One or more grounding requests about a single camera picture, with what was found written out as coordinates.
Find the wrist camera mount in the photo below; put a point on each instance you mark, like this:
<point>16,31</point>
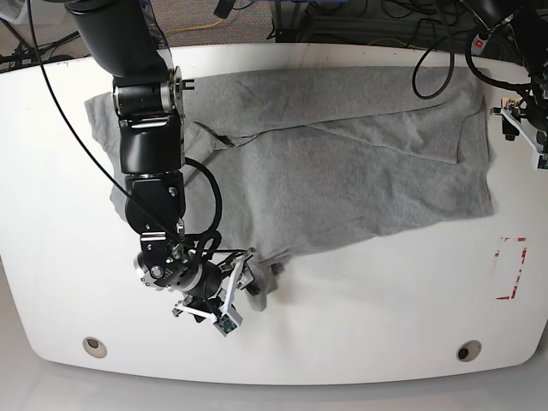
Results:
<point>514,110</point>
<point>223,329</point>

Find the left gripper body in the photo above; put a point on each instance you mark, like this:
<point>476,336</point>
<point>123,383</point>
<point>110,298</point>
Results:
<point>536,114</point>

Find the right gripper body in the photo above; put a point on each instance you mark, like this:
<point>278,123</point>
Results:
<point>212,299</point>

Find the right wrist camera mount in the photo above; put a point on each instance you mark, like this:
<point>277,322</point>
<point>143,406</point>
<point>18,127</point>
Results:
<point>223,329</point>

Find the grey T-shirt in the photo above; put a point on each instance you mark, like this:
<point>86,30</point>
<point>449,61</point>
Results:
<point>300,161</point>

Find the right table grommet hole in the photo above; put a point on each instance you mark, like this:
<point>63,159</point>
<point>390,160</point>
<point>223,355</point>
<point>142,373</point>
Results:
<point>469,351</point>

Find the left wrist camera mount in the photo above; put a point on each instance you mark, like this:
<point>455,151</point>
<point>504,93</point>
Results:
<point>514,110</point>

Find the left table grommet hole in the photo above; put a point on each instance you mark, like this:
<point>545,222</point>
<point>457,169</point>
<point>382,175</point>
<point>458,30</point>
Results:
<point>94,347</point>

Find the red tape corner marks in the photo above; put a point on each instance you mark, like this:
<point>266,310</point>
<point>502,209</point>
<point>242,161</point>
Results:
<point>507,269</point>

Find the table grommet hole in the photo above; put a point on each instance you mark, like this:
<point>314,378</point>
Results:
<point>94,347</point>
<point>469,351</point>

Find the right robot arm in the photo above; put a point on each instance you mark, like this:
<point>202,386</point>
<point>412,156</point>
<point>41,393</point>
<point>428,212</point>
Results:
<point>149,100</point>

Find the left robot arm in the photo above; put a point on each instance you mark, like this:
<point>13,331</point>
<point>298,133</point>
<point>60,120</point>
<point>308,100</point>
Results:
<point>529,32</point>

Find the white power strip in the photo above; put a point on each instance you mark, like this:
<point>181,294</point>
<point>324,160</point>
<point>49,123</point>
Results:
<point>478,41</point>

